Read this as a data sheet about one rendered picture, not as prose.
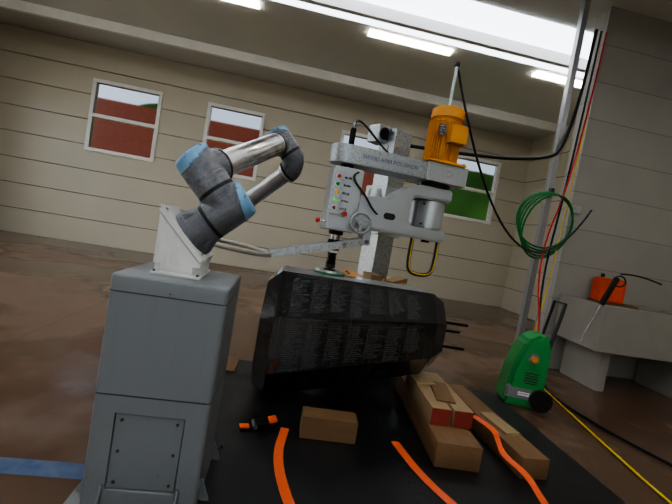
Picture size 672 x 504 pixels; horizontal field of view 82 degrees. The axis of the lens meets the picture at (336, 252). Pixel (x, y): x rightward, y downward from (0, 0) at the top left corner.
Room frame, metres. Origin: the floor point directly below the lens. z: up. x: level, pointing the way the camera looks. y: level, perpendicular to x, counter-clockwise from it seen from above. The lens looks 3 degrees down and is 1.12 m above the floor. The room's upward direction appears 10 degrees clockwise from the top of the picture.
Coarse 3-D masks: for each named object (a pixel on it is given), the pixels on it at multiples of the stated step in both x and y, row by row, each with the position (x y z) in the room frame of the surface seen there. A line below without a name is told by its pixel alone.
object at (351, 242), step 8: (344, 240) 2.63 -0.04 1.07; (352, 240) 2.64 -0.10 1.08; (360, 240) 2.65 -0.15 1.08; (368, 240) 2.63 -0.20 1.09; (272, 248) 2.63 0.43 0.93; (280, 248) 2.64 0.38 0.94; (288, 248) 2.54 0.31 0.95; (296, 248) 2.56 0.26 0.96; (304, 248) 2.57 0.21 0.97; (312, 248) 2.58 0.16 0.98; (320, 248) 2.59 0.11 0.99; (328, 248) 2.60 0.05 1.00; (336, 248) 2.61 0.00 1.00; (272, 256) 2.52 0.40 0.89
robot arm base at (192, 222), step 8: (200, 208) 1.50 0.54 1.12; (176, 216) 1.49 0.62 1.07; (184, 216) 1.48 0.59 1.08; (192, 216) 1.48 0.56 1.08; (200, 216) 1.48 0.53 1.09; (184, 224) 1.45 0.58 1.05; (192, 224) 1.46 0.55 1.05; (200, 224) 1.47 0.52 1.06; (208, 224) 1.48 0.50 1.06; (184, 232) 1.45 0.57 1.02; (192, 232) 1.45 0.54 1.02; (200, 232) 1.47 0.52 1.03; (208, 232) 1.48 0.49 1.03; (216, 232) 1.50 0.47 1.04; (192, 240) 1.45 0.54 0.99; (200, 240) 1.47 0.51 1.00; (208, 240) 1.50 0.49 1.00; (216, 240) 1.53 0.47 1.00; (200, 248) 1.48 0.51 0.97; (208, 248) 1.51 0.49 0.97
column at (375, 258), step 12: (396, 132) 3.28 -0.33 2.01; (408, 132) 3.36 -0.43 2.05; (384, 144) 3.37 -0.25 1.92; (396, 144) 3.29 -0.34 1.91; (408, 144) 3.37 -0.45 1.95; (408, 156) 3.39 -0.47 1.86; (384, 180) 3.31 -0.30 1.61; (396, 180) 3.33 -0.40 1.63; (372, 240) 3.32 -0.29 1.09; (384, 240) 3.32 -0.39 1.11; (372, 252) 3.30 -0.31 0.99; (384, 252) 3.34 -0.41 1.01; (360, 264) 3.40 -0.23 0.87; (372, 264) 3.28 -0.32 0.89; (384, 264) 3.36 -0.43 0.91; (384, 276) 3.37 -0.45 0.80
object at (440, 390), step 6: (420, 372) 2.63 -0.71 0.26; (414, 378) 2.49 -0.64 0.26; (420, 378) 2.51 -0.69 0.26; (426, 378) 2.53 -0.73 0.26; (420, 384) 2.43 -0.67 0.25; (426, 384) 2.44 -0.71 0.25; (432, 384) 2.45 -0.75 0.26; (438, 384) 2.47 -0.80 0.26; (444, 384) 2.49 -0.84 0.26; (432, 390) 2.37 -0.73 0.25; (438, 390) 2.36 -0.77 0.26; (444, 390) 2.38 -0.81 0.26; (438, 396) 2.26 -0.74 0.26; (444, 396) 2.28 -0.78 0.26; (450, 396) 2.29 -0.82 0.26; (450, 402) 2.22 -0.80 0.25
